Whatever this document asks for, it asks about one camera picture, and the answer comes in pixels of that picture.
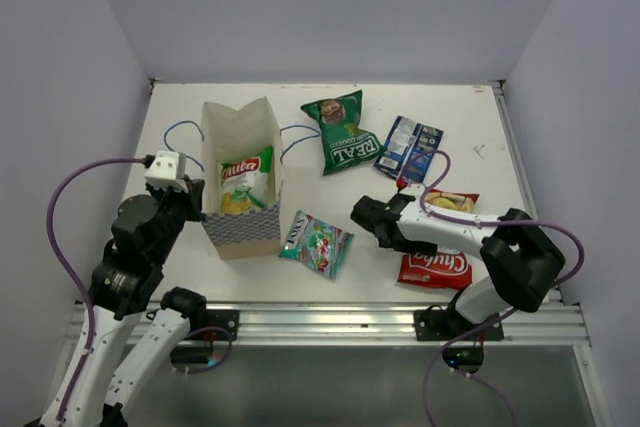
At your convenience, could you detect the dark green REAL chips bag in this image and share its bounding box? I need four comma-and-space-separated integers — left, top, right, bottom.
300, 90, 386, 176

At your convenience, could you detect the blue checkered paper bag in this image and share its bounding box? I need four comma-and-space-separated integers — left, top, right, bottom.
198, 97, 284, 261

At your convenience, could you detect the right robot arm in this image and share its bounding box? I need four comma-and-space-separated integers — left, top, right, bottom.
350, 193, 565, 340

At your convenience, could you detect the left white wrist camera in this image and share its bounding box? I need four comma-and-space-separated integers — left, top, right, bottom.
144, 150, 188, 192

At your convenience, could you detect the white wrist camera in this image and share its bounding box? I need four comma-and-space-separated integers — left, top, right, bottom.
395, 177, 413, 195
144, 150, 188, 192

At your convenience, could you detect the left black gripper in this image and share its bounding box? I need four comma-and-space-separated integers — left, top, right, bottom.
145, 172, 206, 264

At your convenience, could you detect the right aluminium table edge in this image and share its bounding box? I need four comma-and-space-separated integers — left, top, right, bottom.
488, 79, 566, 304

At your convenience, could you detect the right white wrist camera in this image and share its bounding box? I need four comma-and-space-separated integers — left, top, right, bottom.
395, 177, 413, 195

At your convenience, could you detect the green Chuba cassava chips bag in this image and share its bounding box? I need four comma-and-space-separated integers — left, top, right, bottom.
219, 146, 273, 215

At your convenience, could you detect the aluminium mounting rail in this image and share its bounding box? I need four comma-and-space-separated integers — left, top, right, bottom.
59, 300, 591, 348

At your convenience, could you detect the blue Kettle snack bag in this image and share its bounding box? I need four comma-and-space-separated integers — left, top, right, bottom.
374, 116, 444, 183

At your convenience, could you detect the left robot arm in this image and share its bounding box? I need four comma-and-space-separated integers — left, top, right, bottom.
36, 178, 208, 426

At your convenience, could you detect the teal Fox's candy bag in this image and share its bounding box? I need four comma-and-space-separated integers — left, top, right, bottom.
279, 210, 354, 280

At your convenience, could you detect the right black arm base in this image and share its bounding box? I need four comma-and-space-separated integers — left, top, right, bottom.
413, 305, 504, 342

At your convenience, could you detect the red Chuba cassava chips bag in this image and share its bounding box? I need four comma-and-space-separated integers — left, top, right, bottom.
397, 189, 479, 291

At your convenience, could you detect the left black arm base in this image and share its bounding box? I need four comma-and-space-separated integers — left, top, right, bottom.
197, 309, 240, 345

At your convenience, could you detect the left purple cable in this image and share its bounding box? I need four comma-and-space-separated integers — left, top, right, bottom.
46, 156, 151, 423

